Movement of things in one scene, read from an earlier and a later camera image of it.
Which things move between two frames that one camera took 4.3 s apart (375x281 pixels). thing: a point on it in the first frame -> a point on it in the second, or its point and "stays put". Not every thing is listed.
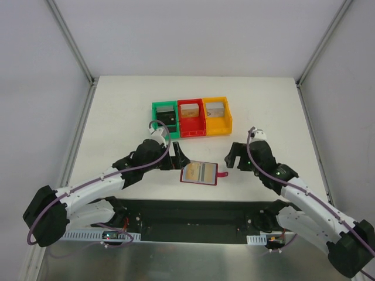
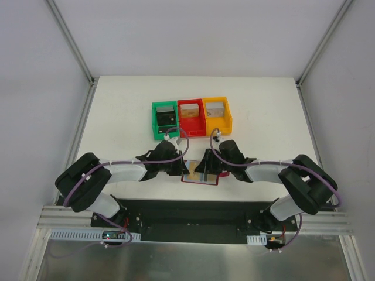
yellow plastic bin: x=218 y=125 stays put
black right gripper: x=238 y=157 -> x=209 y=162
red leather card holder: x=201 y=172 stays put
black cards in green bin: x=167 y=117 stays put
